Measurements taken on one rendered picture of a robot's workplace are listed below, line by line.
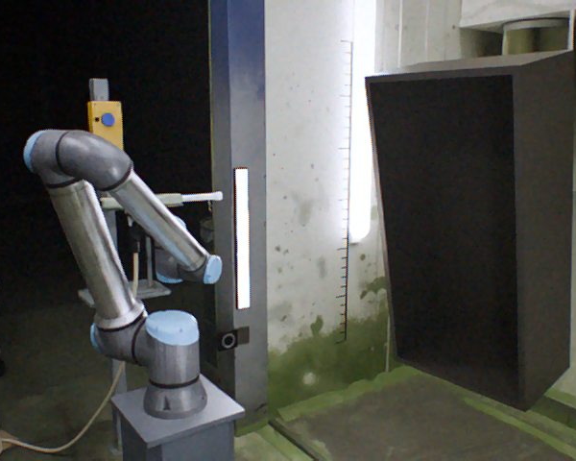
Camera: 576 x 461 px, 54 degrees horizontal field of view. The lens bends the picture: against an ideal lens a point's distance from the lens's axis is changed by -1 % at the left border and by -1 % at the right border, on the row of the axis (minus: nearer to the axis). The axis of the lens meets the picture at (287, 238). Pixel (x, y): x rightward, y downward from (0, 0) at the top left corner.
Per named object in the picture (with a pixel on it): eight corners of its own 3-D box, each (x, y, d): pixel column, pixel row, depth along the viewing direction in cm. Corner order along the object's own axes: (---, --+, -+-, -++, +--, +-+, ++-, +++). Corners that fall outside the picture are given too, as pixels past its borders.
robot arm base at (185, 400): (157, 426, 157) (156, 394, 155) (133, 399, 172) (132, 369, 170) (218, 407, 168) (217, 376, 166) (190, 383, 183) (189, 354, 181)
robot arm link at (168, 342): (178, 389, 158) (175, 329, 154) (132, 376, 166) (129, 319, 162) (210, 368, 171) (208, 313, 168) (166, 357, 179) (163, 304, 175)
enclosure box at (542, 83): (441, 326, 265) (421, 61, 226) (569, 367, 221) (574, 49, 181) (393, 359, 245) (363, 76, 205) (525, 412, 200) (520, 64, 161)
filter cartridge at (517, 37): (562, 178, 320) (575, 24, 301) (561, 185, 288) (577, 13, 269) (494, 175, 335) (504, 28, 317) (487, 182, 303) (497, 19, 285)
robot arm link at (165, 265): (177, 286, 182) (176, 249, 180) (150, 281, 188) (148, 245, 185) (195, 279, 191) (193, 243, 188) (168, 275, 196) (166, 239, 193)
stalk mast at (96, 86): (127, 442, 264) (103, 80, 230) (131, 448, 259) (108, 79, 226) (114, 446, 260) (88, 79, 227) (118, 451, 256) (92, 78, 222)
